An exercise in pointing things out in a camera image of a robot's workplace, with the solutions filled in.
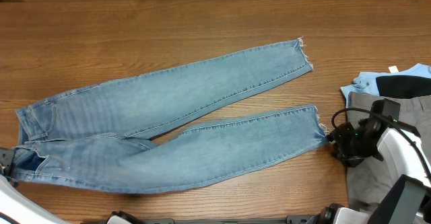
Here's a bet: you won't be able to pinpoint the light blue denim jeans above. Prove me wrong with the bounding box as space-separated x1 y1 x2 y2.
11 38 326 194

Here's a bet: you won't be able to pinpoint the white garment tag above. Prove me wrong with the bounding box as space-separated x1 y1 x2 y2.
389 66 399 73

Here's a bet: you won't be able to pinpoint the black rail at table edge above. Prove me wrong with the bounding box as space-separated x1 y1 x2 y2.
141 215 312 224

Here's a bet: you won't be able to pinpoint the light blue shirt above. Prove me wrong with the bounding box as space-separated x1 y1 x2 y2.
339 63 431 109

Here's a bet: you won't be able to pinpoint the black garment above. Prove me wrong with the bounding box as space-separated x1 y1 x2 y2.
376 75 431 99

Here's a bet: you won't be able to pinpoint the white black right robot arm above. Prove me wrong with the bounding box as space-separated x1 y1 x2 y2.
308 99 430 223

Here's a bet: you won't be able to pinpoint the grey folded garment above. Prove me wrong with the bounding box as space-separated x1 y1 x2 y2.
345 91 431 215

